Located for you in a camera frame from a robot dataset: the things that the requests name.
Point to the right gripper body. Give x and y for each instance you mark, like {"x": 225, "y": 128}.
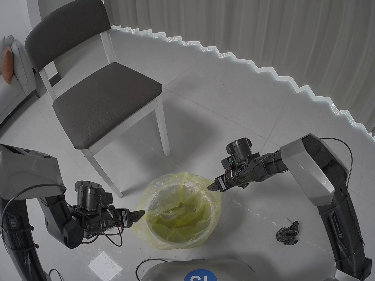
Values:
{"x": 226, "y": 183}

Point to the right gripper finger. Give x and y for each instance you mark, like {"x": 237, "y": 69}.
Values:
{"x": 213, "y": 186}

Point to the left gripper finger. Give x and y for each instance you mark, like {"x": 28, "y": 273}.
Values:
{"x": 136, "y": 216}

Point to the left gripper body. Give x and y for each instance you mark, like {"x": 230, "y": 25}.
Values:
{"x": 121, "y": 217}

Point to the yellow plastic bag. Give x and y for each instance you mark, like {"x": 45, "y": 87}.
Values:
{"x": 152, "y": 189}

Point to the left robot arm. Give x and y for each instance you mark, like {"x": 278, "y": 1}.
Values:
{"x": 26, "y": 168}

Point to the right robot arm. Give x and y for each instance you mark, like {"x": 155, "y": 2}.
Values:
{"x": 304, "y": 162}

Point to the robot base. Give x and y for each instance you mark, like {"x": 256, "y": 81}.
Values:
{"x": 202, "y": 269}

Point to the white trash bin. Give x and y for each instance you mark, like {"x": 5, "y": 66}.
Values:
{"x": 211, "y": 212}

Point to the crumpled black plastic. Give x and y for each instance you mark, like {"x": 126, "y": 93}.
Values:
{"x": 287, "y": 233}

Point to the dark grey white-framed chair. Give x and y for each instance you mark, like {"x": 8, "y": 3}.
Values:
{"x": 108, "y": 95}

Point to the pale sofa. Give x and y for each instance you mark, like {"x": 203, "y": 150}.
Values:
{"x": 13, "y": 98}

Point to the white curtain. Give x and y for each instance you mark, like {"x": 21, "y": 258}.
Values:
{"x": 263, "y": 19}

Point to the orange cushion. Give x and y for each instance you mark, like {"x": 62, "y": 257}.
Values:
{"x": 7, "y": 64}

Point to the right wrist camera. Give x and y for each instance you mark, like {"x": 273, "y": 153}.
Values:
{"x": 226, "y": 162}

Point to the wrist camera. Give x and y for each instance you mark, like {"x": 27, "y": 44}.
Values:
{"x": 107, "y": 198}
{"x": 226, "y": 162}

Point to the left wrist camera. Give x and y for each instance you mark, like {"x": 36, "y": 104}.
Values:
{"x": 107, "y": 198}

